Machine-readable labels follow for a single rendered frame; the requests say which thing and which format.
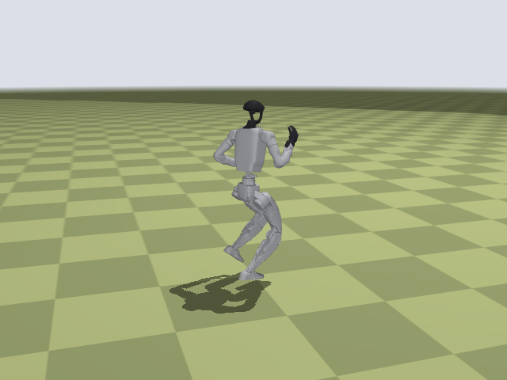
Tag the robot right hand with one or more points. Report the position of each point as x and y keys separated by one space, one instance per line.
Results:
x=292 y=137

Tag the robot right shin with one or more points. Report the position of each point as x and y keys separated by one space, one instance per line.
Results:
x=265 y=249

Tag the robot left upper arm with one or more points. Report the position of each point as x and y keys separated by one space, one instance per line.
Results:
x=225 y=146

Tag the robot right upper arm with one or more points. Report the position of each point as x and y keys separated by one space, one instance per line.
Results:
x=269 y=139

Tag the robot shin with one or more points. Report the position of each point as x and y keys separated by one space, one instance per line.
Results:
x=265 y=249
x=250 y=230

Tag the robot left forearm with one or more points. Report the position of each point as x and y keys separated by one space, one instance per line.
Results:
x=228 y=161

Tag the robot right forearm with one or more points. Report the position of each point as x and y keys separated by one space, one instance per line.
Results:
x=287 y=153

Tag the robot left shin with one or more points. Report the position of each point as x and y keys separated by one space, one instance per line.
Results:
x=250 y=230

